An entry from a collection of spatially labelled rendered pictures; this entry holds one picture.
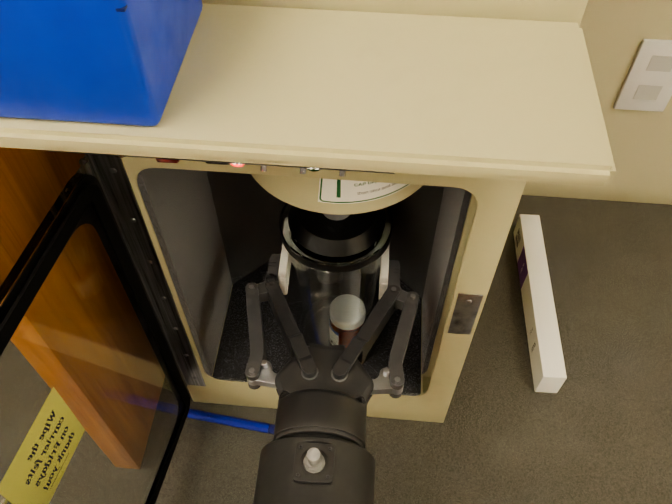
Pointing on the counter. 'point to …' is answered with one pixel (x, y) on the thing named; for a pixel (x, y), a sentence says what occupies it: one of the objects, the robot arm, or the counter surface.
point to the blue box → (92, 58)
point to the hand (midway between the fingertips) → (336, 252)
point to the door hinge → (144, 258)
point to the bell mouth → (335, 193)
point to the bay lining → (211, 209)
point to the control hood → (368, 98)
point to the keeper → (465, 313)
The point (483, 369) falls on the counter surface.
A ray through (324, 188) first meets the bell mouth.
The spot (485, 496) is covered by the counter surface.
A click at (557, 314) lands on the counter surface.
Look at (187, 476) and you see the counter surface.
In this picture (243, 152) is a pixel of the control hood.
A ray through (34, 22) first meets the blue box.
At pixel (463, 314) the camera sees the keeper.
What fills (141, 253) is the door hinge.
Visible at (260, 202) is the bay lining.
